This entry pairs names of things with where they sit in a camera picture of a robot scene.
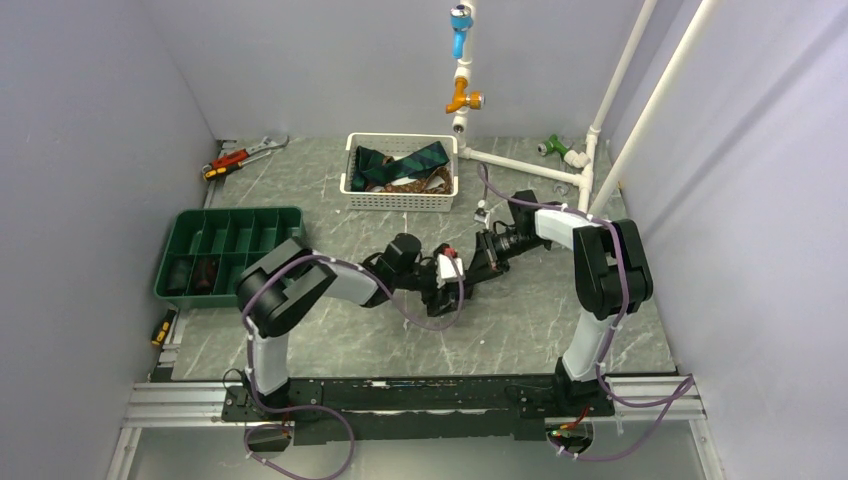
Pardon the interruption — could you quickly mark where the dark rolled tie in tray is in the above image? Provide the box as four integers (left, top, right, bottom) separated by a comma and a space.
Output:
164, 258, 192, 296

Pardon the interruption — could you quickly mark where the white pvc pipe frame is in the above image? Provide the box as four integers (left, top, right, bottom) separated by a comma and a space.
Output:
451, 0, 720, 215

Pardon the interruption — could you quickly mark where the brown patterned tie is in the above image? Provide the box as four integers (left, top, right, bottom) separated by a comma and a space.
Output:
367, 167, 455, 195

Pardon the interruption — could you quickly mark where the navy brown striped tie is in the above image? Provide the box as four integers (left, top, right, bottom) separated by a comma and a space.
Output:
444, 279, 474, 309

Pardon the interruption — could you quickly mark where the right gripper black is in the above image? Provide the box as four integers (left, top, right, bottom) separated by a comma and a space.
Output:
464, 228, 549, 286

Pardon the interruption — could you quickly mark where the orange valve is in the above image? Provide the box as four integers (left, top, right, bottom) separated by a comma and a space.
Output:
445, 76, 485, 114

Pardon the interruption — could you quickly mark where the yellow black screwdriver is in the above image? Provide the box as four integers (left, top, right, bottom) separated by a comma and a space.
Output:
150, 308, 178, 347

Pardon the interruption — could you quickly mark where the red handled adjustable wrench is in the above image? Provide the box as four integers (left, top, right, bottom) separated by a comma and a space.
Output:
201, 135, 290, 182

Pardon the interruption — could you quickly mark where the green valve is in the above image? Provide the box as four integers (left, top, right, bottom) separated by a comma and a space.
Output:
537, 134, 571, 157

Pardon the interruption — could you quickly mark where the green compartment tray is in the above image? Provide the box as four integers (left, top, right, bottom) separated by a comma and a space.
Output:
154, 206, 306, 310

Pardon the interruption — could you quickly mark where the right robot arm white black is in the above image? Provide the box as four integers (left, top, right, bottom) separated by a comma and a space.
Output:
462, 190, 653, 415

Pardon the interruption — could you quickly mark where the blue valve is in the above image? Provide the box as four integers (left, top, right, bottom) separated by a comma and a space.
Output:
450, 4, 473, 60

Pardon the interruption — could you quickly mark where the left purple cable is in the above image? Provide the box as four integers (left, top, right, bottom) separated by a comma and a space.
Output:
239, 254, 468, 480

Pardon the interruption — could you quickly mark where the aluminium rail frame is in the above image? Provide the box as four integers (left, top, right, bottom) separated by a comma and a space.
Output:
105, 139, 729, 480

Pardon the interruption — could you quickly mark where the maroon rolled tie in tray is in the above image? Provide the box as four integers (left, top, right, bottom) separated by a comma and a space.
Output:
190, 256, 220, 295

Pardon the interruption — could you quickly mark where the white plastic basket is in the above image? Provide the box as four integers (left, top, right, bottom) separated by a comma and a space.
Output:
340, 133, 459, 213

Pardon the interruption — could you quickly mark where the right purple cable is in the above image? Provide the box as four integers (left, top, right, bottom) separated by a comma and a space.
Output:
476, 162, 697, 463

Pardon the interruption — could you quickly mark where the green striped tie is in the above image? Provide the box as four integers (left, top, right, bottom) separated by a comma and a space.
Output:
350, 142, 450, 192

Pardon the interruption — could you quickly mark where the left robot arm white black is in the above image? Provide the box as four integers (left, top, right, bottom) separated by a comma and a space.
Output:
235, 233, 474, 420

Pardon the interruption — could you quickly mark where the purple cable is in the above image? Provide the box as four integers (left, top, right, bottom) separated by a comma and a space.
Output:
239, 254, 468, 480
476, 162, 697, 463

